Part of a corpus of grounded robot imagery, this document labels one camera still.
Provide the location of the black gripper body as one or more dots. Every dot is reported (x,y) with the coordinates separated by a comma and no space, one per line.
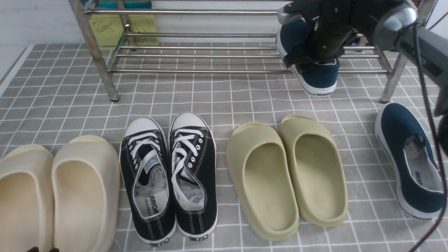
(330,23)

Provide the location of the navy slip-on shoe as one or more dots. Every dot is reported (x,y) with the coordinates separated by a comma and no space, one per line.
(320,79)
(418,184)

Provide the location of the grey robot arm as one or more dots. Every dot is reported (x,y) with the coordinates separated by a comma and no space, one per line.
(386,24)

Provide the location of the steel shoe rack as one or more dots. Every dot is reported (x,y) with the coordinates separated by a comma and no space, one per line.
(358,55)

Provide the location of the olive slipper right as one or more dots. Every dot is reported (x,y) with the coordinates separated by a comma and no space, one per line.
(316,170)

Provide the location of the olive slipper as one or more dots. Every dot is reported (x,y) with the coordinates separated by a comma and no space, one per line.
(257,163)
(316,170)

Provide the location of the olive slipper left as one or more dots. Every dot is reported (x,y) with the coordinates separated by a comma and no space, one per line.
(257,163)

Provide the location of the black canvas sneaker right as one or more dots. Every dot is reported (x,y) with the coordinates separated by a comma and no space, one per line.
(193,176)

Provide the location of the black canvas sneaker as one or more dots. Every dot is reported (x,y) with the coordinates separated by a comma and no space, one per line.
(143,157)
(193,176)

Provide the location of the black canvas sneaker left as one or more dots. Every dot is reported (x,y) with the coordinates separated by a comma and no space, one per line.
(143,157)

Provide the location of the grey checked floor mat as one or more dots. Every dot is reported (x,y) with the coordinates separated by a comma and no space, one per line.
(55,94)

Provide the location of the cream slipper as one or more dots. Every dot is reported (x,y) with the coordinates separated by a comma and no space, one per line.
(27,200)
(86,183)

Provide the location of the cream slipper far left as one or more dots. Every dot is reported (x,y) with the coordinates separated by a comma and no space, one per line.
(27,200)

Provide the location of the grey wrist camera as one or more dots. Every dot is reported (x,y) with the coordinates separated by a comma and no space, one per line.
(285,18)

